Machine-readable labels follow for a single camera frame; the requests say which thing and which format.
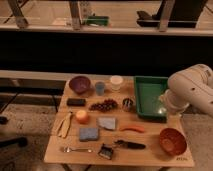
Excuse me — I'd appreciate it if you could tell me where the grey towel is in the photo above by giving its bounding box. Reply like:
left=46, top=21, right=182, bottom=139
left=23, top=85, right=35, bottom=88
left=98, top=117, right=116, bottom=130

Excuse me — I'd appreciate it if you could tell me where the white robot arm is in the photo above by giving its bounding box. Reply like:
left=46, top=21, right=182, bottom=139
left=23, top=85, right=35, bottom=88
left=161, top=64, right=213, bottom=117

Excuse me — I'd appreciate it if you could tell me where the blue plastic cup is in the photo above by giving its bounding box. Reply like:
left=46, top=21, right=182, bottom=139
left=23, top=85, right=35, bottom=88
left=95, top=82, right=105, bottom=96

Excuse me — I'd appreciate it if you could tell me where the white plastic cup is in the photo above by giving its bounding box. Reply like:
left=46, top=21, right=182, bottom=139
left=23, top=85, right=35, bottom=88
left=110, top=75, right=123, bottom=91

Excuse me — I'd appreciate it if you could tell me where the metal cup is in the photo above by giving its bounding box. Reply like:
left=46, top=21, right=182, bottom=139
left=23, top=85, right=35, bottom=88
left=122, top=98, right=133, bottom=112

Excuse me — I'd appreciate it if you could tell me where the bunch of red grapes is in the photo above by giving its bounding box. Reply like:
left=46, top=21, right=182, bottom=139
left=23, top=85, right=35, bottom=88
left=89, top=99, right=118, bottom=112

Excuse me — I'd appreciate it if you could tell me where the purple bowl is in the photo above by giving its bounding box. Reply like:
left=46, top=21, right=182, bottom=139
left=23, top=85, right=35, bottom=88
left=69, top=76, right=91, bottom=94

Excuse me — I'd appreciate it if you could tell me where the black rectangular block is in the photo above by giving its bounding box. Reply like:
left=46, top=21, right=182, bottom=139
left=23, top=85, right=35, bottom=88
left=67, top=98, right=86, bottom=106

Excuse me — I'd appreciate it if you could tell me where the orange apple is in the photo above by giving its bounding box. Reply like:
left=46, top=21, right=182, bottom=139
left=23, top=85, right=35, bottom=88
left=76, top=110, right=89, bottom=124

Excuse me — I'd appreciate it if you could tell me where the green plastic tray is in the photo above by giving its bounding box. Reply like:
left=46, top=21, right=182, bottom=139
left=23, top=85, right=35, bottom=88
left=134, top=76, right=168, bottom=122

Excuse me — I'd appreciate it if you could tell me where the blue sponge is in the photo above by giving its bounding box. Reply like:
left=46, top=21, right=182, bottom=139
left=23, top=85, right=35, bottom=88
left=79, top=128, right=99, bottom=141

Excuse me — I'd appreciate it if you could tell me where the orange carrot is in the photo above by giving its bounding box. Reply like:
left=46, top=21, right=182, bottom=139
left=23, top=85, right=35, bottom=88
left=119, top=125, right=145, bottom=133

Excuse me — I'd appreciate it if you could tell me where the banana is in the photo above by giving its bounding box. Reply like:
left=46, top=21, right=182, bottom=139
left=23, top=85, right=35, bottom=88
left=56, top=112, right=73, bottom=138

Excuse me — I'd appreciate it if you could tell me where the black binder clip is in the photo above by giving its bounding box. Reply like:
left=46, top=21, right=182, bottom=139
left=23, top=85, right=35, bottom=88
left=98, top=144, right=114, bottom=160

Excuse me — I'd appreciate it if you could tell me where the green box on shelf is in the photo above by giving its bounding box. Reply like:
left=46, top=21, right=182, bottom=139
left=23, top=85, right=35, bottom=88
left=84, top=15, right=109, bottom=26

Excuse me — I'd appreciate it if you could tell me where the metal spoon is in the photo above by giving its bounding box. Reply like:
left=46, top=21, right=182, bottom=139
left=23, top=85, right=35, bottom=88
left=60, top=147, right=93, bottom=153

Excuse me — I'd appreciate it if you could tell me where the orange bowl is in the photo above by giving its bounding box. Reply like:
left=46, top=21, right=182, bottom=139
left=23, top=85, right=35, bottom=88
left=159, top=128, right=187, bottom=156

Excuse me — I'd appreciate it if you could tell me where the black office chair base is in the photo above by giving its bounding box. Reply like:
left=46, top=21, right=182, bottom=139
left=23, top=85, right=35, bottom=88
left=0, top=116, right=28, bottom=148

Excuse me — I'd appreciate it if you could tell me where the black object on shelf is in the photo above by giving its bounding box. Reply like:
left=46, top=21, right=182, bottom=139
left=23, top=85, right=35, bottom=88
left=137, top=0, right=208, bottom=28

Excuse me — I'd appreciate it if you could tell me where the black handled peeler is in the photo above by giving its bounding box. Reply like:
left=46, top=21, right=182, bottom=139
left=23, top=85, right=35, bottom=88
left=114, top=140, right=146, bottom=150

